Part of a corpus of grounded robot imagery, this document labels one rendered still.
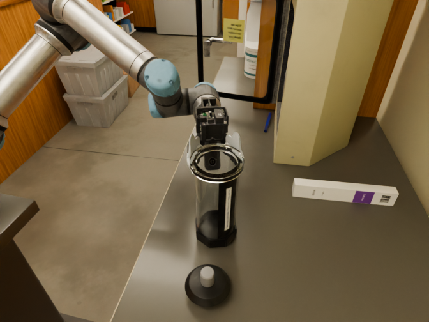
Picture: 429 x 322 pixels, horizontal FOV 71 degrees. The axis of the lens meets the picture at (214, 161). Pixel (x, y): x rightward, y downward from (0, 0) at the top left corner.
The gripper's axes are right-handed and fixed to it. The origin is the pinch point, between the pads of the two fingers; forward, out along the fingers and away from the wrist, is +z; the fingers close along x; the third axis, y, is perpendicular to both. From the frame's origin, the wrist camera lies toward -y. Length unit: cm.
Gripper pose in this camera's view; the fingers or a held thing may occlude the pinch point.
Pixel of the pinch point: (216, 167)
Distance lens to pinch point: 61.5
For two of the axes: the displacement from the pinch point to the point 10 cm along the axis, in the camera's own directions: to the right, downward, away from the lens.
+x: 10.0, -0.6, 0.7
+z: 0.9, 5.6, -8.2
